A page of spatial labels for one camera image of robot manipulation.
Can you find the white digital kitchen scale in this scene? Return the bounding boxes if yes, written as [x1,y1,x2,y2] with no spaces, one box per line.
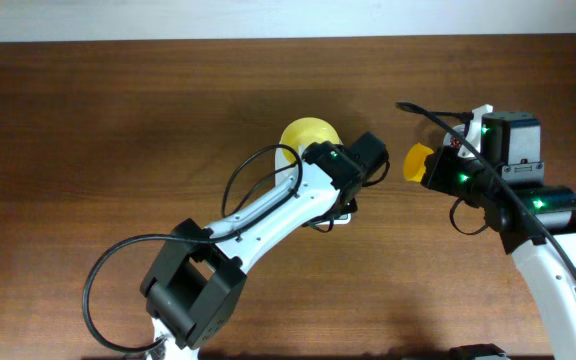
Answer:
[274,149,352,225]

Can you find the clear plastic container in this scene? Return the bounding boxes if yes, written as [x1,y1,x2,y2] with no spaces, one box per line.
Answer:
[442,124,466,148]

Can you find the right black cable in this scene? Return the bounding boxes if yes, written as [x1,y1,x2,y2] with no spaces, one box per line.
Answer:
[395,101,576,341]

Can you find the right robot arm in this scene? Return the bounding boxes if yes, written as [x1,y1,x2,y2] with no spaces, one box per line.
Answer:
[405,106,576,359]

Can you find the pale yellow plastic bowl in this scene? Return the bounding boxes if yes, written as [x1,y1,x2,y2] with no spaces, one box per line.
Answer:
[280,117,342,155]

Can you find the red beans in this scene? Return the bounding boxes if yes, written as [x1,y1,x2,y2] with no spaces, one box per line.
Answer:
[450,137,462,151]

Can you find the left black cable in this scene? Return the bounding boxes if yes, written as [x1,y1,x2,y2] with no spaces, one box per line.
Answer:
[81,143,304,355]

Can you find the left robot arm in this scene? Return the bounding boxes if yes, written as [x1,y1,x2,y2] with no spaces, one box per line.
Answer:
[140,132,389,359]

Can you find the black cable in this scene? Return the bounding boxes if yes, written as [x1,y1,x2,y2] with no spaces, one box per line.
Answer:
[81,143,304,355]
[395,101,576,341]

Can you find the yellow plastic measuring scoop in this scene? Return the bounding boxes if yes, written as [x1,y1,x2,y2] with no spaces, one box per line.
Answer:
[403,143,434,183]

